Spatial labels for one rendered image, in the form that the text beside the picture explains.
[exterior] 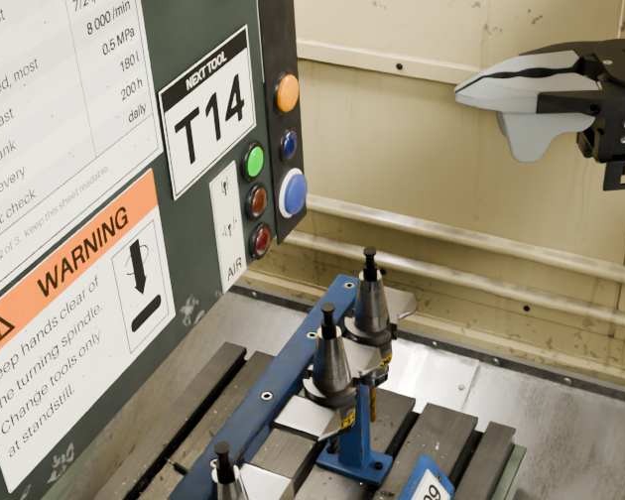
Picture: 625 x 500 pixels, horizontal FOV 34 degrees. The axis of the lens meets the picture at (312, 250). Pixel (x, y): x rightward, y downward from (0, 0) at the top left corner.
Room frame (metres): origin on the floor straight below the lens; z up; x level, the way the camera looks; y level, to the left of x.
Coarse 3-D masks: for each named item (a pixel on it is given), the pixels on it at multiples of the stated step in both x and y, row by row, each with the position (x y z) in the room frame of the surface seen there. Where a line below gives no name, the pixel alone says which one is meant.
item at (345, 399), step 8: (352, 368) 0.86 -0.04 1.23; (352, 376) 0.85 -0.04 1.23; (304, 384) 0.84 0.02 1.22; (312, 384) 0.84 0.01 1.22; (352, 384) 0.85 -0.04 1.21; (304, 392) 0.85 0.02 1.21; (312, 392) 0.83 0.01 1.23; (320, 392) 0.83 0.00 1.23; (328, 392) 0.83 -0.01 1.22; (336, 392) 0.82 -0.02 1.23; (344, 392) 0.82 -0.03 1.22; (352, 392) 0.83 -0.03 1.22; (312, 400) 0.83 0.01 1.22; (320, 400) 0.82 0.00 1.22; (328, 400) 0.82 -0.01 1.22; (336, 400) 0.82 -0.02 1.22; (344, 400) 0.82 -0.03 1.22; (352, 400) 0.83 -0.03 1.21; (344, 408) 0.82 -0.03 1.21
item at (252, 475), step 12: (240, 468) 0.73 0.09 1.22; (252, 468) 0.73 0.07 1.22; (264, 468) 0.73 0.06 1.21; (252, 480) 0.71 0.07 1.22; (264, 480) 0.71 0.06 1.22; (276, 480) 0.71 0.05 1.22; (288, 480) 0.71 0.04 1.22; (252, 492) 0.70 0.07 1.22; (264, 492) 0.70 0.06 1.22; (276, 492) 0.70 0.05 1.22; (288, 492) 0.70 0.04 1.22
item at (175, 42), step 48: (144, 0) 0.51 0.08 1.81; (192, 0) 0.55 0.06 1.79; (240, 0) 0.59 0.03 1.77; (192, 48) 0.54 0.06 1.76; (240, 144) 0.58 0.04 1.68; (192, 192) 0.53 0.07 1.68; (240, 192) 0.57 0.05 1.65; (192, 240) 0.52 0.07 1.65; (192, 288) 0.51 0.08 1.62; (96, 432) 0.42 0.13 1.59; (0, 480) 0.36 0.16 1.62; (48, 480) 0.38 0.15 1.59
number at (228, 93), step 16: (240, 64) 0.58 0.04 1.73; (224, 80) 0.57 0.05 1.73; (240, 80) 0.58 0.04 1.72; (208, 96) 0.55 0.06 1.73; (224, 96) 0.56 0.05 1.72; (240, 96) 0.58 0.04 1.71; (208, 112) 0.55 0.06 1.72; (224, 112) 0.56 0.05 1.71; (240, 112) 0.58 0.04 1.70; (208, 128) 0.55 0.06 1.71; (224, 128) 0.56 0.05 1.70; (240, 128) 0.58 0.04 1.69; (208, 144) 0.54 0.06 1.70
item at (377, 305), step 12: (360, 276) 0.94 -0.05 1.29; (360, 288) 0.94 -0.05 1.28; (372, 288) 0.93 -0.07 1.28; (360, 300) 0.93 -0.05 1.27; (372, 300) 0.93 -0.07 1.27; (384, 300) 0.94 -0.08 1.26; (360, 312) 0.93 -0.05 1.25; (372, 312) 0.93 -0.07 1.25; (384, 312) 0.93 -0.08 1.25; (360, 324) 0.93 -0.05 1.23; (372, 324) 0.92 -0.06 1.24; (384, 324) 0.93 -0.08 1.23
